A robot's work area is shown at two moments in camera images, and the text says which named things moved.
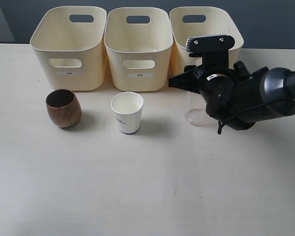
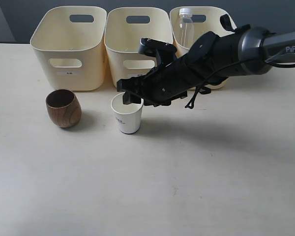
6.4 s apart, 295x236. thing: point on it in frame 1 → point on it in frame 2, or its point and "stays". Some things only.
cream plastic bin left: x=72 y=53 stays
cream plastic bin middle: x=139 y=40 stays
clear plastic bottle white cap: x=195 y=113 → x=186 y=27
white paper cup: x=128 y=107 stays
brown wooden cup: x=63 y=108 stays
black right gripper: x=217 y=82 → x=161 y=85
